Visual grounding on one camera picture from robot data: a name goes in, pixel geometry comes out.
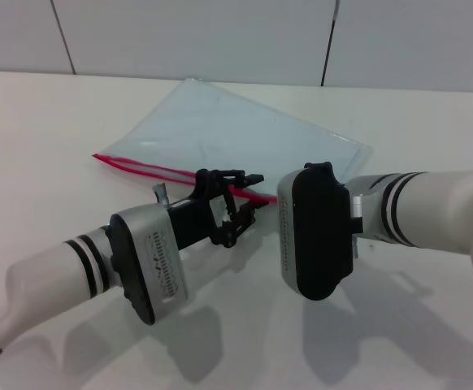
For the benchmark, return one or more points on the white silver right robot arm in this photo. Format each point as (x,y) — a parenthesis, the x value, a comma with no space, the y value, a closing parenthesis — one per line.
(435,211)

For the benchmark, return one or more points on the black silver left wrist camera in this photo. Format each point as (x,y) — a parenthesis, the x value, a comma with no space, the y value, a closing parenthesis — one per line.
(159,252)

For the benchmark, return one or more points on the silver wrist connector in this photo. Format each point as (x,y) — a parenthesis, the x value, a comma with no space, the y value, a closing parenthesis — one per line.
(355,248)
(162,193)

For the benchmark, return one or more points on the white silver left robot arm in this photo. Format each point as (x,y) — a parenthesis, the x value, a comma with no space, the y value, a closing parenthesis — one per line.
(49,276)

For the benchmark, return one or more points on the clear document bag red zipper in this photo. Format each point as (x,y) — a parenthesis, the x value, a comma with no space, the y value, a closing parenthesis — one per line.
(220,122)

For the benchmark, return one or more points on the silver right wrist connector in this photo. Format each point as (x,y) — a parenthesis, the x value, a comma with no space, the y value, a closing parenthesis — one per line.
(355,248)

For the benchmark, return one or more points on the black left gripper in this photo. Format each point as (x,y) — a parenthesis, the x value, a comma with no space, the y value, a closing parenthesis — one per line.
(196,219)

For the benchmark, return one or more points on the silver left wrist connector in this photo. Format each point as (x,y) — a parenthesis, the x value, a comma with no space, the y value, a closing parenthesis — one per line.
(162,193)

